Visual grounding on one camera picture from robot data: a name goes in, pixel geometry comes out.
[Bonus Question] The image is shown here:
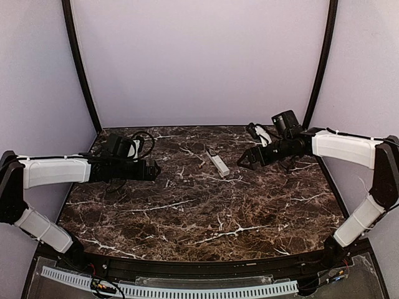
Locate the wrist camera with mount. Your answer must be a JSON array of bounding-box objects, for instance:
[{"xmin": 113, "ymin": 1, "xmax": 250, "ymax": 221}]
[
  {"xmin": 127, "ymin": 139, "xmax": 145, "ymax": 159},
  {"xmin": 246, "ymin": 123, "xmax": 272, "ymax": 147}
]

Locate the black right frame post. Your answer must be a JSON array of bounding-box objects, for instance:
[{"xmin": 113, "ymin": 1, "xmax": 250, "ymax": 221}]
[{"xmin": 302, "ymin": 0, "xmax": 339, "ymax": 129}]

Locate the white remote control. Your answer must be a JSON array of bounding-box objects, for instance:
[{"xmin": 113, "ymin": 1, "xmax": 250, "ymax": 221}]
[{"xmin": 205, "ymin": 147, "xmax": 230, "ymax": 178}]

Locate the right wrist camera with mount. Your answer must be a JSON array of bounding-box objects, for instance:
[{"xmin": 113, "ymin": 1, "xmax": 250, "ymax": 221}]
[{"xmin": 246, "ymin": 123, "xmax": 272, "ymax": 147}]

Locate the black left frame post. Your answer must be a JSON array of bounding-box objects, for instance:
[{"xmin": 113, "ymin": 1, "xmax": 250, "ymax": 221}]
[{"xmin": 61, "ymin": 0, "xmax": 102, "ymax": 134}]

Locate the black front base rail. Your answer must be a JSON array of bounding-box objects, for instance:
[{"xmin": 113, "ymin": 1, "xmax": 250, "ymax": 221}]
[{"xmin": 37, "ymin": 242, "xmax": 372, "ymax": 287}]

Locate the black frame post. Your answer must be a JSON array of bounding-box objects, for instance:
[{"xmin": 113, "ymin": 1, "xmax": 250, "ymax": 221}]
[
  {"xmin": 61, "ymin": 0, "xmax": 102, "ymax": 134},
  {"xmin": 302, "ymin": 0, "xmax": 339, "ymax": 129}
]

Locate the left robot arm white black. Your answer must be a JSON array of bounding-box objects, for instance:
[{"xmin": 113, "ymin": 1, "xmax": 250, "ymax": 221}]
[{"xmin": 1, "ymin": 131, "xmax": 161, "ymax": 269}]

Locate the grey slotted cable duct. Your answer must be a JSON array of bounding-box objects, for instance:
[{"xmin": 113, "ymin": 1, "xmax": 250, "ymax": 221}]
[{"xmin": 41, "ymin": 266, "xmax": 299, "ymax": 298}]

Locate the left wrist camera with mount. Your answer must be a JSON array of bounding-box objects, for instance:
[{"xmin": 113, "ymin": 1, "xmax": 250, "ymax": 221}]
[{"xmin": 127, "ymin": 139, "xmax": 145, "ymax": 159}]

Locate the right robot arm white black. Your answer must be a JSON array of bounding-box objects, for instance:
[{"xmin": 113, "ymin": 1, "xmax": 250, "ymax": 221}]
[{"xmin": 237, "ymin": 110, "xmax": 398, "ymax": 268}]

